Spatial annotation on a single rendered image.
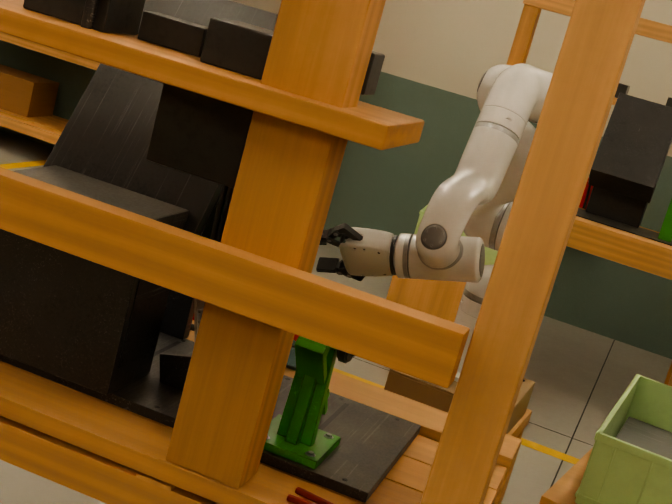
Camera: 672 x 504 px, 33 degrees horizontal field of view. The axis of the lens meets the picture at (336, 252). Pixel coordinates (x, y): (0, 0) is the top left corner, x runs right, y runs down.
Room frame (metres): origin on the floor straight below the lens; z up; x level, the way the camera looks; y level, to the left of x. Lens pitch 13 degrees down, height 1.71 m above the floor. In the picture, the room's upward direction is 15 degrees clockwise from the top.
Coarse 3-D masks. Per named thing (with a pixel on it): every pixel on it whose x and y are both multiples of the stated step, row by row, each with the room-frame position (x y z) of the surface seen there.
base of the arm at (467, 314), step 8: (464, 296) 2.60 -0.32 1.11; (464, 304) 2.59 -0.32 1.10; (472, 304) 2.57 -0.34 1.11; (480, 304) 2.57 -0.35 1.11; (464, 312) 2.59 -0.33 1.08; (472, 312) 2.57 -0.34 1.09; (456, 320) 2.61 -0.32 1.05; (464, 320) 2.58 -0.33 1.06; (472, 320) 2.57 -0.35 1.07; (472, 328) 2.57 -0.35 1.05; (464, 352) 2.57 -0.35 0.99; (456, 376) 2.54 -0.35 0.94
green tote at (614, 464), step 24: (648, 384) 2.91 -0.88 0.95; (624, 408) 2.75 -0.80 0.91; (648, 408) 2.90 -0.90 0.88; (600, 432) 2.36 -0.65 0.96; (600, 456) 2.35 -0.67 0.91; (624, 456) 2.33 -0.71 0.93; (648, 456) 2.31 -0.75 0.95; (600, 480) 2.34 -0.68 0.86; (624, 480) 2.33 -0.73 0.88; (648, 480) 2.31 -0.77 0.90
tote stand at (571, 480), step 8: (592, 448) 2.75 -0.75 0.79; (584, 456) 2.67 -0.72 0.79; (576, 464) 2.60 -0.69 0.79; (584, 464) 2.61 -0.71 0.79; (568, 472) 2.53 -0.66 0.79; (576, 472) 2.54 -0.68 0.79; (560, 480) 2.47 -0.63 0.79; (568, 480) 2.48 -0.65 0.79; (576, 480) 2.49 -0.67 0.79; (552, 488) 2.40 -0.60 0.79; (560, 488) 2.42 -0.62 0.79; (568, 488) 2.43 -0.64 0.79; (576, 488) 2.44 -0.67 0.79; (544, 496) 2.35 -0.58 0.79; (552, 496) 2.36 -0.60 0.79; (560, 496) 2.37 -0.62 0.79; (568, 496) 2.38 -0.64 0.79
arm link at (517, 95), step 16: (528, 64) 2.27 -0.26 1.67; (496, 80) 2.22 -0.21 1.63; (512, 80) 2.20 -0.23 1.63; (528, 80) 2.20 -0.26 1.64; (544, 80) 2.27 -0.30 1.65; (496, 96) 2.19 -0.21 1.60; (512, 96) 2.18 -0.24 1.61; (528, 96) 2.19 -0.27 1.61; (544, 96) 2.26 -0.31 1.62; (480, 112) 2.20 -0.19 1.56; (496, 112) 2.17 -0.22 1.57; (512, 112) 2.17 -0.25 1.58; (528, 112) 2.19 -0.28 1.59; (512, 128) 2.16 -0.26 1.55
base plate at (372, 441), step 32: (160, 352) 2.27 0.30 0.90; (64, 384) 2.01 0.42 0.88; (128, 384) 2.05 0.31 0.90; (160, 384) 2.09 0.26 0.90; (288, 384) 2.29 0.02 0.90; (160, 416) 1.96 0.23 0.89; (352, 416) 2.21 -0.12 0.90; (384, 416) 2.26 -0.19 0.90; (352, 448) 2.04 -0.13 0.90; (384, 448) 2.08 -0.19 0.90; (320, 480) 1.88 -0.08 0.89; (352, 480) 1.90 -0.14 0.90
